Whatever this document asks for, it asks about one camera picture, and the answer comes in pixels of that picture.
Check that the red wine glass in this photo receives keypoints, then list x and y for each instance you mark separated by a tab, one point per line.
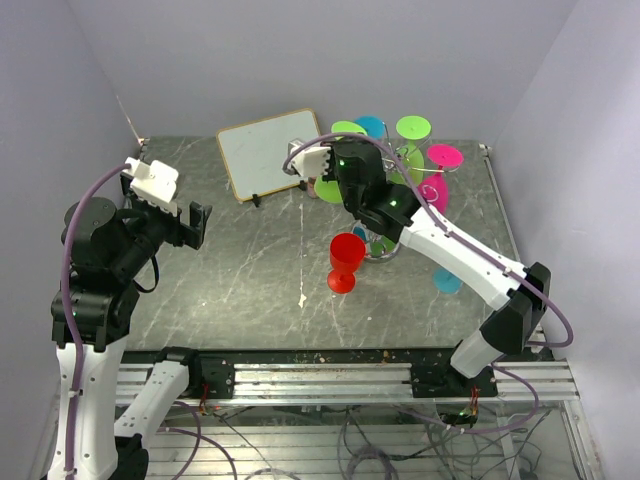
346	254

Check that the blue wine glass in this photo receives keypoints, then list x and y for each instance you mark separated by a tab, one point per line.
446	282
373	126

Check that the small whiteboard with wooden frame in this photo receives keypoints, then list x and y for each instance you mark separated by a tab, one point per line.
253	153

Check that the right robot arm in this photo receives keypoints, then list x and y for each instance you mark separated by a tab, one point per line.
516	294

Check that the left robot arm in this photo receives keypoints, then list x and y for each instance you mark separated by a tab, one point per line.
105	249

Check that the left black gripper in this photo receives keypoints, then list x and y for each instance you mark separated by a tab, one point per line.
191	234

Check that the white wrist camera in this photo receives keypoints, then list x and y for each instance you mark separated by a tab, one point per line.
311	162
155	183

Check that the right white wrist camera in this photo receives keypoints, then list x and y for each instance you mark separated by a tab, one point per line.
311	162

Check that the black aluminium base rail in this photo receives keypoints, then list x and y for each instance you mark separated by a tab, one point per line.
368	375

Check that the pink wine glass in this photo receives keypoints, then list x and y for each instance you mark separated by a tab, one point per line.
434	188

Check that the chrome wine glass rack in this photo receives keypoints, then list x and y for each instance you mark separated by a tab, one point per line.
379	248

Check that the green wine glass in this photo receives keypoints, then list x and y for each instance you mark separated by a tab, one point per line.
415	130
328	190

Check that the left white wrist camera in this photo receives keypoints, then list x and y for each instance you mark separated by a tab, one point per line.
155	183

